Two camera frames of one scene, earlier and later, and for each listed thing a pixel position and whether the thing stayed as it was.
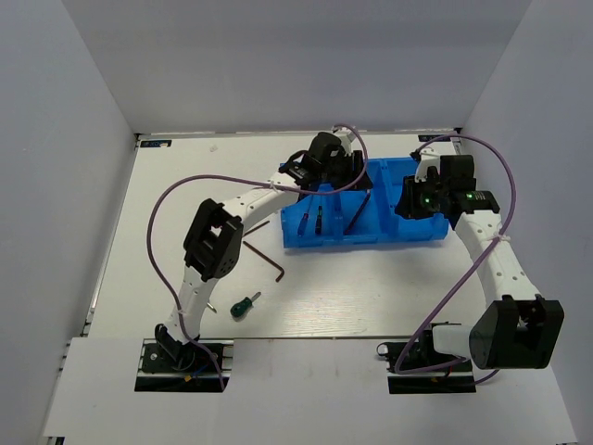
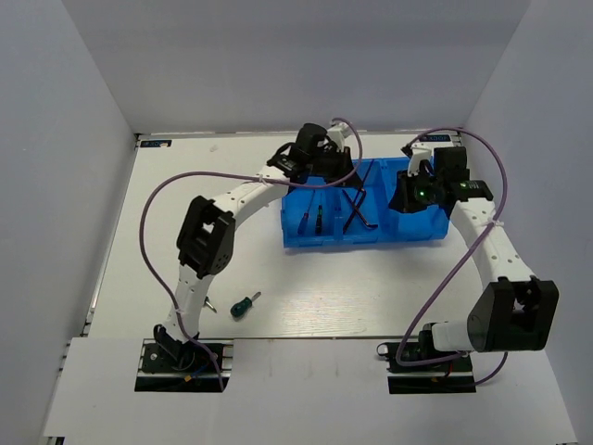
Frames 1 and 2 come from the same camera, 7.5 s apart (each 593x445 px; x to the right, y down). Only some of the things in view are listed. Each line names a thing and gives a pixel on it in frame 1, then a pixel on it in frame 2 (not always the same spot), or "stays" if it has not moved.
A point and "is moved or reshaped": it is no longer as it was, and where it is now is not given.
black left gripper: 348,160 stays
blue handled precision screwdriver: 304,222 stays
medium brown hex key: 267,259 to 359,212
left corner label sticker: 156,144 stays
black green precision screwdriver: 319,221 stays
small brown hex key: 262,224 is moved or reshaped
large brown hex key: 358,211 is moved or reshaped
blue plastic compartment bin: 329,217 stays
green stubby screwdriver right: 242,307 stays
